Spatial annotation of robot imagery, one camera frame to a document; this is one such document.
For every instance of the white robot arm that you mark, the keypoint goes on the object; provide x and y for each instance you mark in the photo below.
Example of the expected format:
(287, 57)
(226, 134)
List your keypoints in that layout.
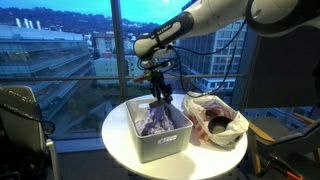
(279, 54)

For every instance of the window frame post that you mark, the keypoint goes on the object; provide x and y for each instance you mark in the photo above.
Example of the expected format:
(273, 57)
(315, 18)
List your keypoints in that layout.
(118, 35)

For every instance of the yellow wrist camera box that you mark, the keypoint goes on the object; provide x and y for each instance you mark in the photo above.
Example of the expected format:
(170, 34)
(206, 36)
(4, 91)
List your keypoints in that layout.
(142, 78)

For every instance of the purple checkered cloth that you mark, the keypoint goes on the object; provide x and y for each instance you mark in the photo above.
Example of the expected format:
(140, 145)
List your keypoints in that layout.
(155, 121)

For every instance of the grey chair left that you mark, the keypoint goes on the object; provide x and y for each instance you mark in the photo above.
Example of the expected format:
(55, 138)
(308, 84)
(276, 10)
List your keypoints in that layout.
(27, 151)

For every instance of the black bowl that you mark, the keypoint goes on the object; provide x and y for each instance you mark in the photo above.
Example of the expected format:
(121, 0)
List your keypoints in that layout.
(218, 124)

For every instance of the white round table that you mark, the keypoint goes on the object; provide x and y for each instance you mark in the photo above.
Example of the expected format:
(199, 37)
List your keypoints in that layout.
(199, 161)

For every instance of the white storage container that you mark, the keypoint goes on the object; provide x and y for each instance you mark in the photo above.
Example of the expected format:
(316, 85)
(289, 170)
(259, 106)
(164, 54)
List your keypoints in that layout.
(152, 147)

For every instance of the white plastic bag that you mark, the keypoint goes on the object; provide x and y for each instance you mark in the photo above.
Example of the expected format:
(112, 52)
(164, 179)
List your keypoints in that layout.
(201, 109)

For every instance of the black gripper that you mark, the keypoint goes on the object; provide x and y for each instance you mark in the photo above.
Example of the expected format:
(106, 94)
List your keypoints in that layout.
(160, 90)

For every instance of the window railing bar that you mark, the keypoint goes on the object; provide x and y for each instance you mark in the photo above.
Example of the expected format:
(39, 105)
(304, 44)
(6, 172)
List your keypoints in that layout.
(23, 79)

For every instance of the wooden armchair right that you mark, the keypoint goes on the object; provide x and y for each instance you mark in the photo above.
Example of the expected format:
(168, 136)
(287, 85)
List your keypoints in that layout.
(280, 152)

